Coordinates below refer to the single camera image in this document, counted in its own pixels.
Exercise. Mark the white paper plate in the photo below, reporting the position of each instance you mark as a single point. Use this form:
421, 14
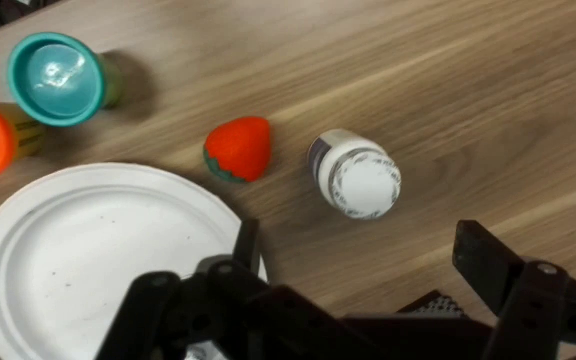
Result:
101, 266

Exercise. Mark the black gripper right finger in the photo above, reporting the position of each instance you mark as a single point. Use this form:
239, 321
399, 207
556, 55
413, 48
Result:
540, 313

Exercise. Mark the teal lid dough tub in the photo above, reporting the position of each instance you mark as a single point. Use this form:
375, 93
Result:
59, 81

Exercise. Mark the red toy strawberry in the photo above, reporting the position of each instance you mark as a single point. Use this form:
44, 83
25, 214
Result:
241, 147

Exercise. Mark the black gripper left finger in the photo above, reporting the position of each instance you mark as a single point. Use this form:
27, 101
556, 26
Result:
234, 307

